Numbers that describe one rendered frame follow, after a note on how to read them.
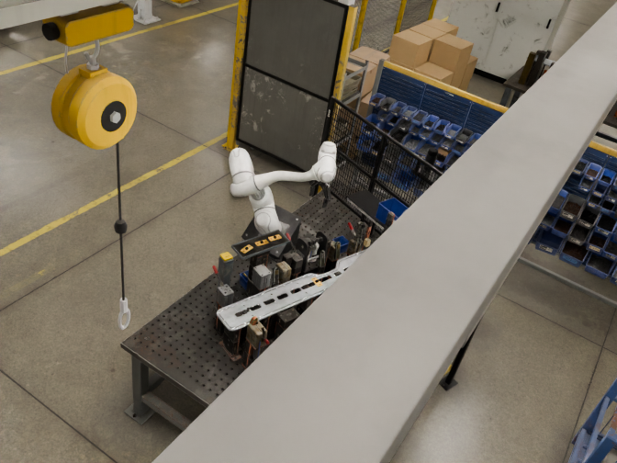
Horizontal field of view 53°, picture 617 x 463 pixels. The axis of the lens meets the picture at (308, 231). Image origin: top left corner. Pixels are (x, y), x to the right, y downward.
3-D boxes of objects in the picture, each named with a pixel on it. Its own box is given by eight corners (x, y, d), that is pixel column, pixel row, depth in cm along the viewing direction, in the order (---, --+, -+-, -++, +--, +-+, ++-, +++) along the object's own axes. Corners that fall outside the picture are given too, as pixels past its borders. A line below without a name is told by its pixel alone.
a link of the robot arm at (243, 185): (253, 187, 376) (250, 167, 381) (228, 197, 381) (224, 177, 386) (263, 194, 388) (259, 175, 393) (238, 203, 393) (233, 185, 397)
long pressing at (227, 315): (232, 335, 353) (232, 333, 352) (212, 310, 366) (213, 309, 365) (401, 263, 429) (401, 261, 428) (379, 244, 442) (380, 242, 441)
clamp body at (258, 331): (251, 379, 366) (257, 339, 344) (238, 363, 375) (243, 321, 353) (265, 373, 372) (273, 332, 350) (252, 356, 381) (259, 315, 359)
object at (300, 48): (328, 192, 664) (366, 6, 543) (320, 197, 654) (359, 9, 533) (230, 143, 712) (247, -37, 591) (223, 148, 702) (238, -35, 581)
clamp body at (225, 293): (219, 338, 388) (223, 298, 366) (210, 327, 394) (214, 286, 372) (232, 333, 393) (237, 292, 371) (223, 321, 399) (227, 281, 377)
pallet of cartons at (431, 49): (425, 132, 811) (448, 57, 748) (374, 109, 843) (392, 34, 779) (462, 107, 895) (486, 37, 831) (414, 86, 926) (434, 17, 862)
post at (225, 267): (219, 313, 404) (224, 263, 378) (213, 306, 409) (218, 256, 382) (229, 310, 408) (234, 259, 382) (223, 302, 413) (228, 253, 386)
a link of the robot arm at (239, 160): (256, 219, 455) (251, 192, 462) (277, 212, 453) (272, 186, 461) (228, 176, 383) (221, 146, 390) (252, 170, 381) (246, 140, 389)
